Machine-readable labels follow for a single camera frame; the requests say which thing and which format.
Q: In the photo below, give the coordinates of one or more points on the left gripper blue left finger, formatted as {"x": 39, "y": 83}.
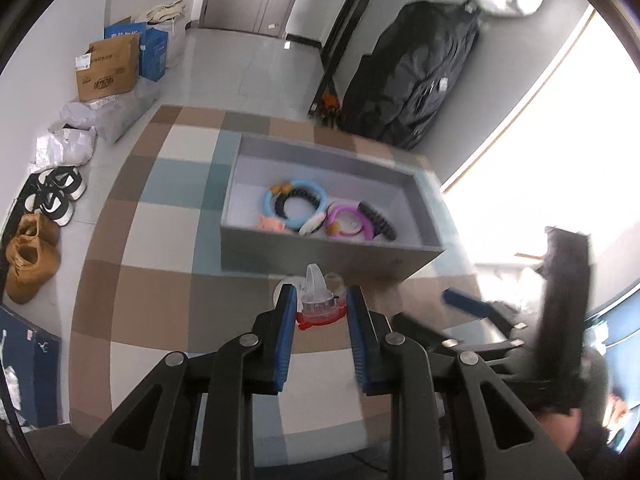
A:
{"x": 285, "y": 319}

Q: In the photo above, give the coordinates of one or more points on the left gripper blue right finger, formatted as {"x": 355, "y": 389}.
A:
{"x": 364, "y": 341}

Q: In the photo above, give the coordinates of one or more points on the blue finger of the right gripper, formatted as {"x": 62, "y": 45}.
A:
{"x": 469, "y": 305}

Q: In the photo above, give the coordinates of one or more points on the person's right hand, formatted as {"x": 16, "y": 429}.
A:
{"x": 563, "y": 429}

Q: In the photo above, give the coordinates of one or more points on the red white charm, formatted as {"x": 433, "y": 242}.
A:
{"x": 304, "y": 323}

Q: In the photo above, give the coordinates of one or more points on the grey open gift box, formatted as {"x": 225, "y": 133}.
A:
{"x": 290, "y": 204}

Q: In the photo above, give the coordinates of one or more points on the blue bag at edge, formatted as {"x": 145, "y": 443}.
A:
{"x": 29, "y": 361}

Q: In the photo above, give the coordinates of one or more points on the black backpack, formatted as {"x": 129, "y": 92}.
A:
{"x": 400, "y": 86}

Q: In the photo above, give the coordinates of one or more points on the brown shoes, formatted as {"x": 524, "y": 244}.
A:
{"x": 33, "y": 257}

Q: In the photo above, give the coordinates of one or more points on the black white sandals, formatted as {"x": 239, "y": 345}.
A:
{"x": 54, "y": 192}

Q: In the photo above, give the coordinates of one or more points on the white plastic bags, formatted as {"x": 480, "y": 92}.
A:
{"x": 71, "y": 140}

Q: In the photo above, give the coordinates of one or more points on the brown cardboard box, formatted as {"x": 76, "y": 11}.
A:
{"x": 109, "y": 67}

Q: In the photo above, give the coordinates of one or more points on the blue cardboard box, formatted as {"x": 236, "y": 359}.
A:
{"x": 153, "y": 45}

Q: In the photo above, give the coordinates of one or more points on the white tote bag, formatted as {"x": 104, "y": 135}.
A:
{"x": 170, "y": 18}

